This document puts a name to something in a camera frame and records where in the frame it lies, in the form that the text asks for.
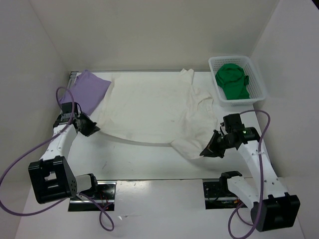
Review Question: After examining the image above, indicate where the purple t shirt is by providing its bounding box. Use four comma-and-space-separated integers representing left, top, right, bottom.
69, 70, 111, 116

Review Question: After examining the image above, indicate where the white t shirt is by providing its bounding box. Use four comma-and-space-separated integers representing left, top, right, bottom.
98, 69, 217, 160

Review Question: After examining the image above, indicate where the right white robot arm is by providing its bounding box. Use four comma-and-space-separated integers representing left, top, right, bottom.
201, 127, 301, 232

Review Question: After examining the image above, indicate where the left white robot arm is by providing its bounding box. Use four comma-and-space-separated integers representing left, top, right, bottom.
28, 113, 100, 204

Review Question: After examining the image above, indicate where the white plastic laundry basket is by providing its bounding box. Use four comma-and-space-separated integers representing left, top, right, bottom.
208, 55, 266, 107

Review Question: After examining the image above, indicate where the green t shirt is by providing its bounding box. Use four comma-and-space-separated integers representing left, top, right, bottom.
215, 63, 250, 100

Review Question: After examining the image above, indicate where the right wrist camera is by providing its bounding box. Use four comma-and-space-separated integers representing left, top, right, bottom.
221, 114, 245, 133

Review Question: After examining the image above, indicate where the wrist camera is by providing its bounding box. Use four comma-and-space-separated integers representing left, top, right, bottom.
57, 102, 81, 123
221, 114, 245, 133

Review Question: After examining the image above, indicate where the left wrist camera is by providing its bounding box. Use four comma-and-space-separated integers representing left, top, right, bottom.
57, 102, 81, 123

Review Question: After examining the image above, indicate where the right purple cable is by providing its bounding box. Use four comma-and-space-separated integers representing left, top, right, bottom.
228, 110, 272, 238

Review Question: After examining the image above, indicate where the purple cable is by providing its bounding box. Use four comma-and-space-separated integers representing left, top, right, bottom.
228, 110, 272, 238
0, 86, 115, 231

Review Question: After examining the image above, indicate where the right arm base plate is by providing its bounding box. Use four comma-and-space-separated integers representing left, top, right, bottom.
202, 179, 241, 210

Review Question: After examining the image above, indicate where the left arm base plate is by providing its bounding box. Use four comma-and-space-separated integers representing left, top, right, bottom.
68, 181, 117, 212

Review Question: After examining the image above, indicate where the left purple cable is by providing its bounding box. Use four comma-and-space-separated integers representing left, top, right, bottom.
0, 86, 115, 231

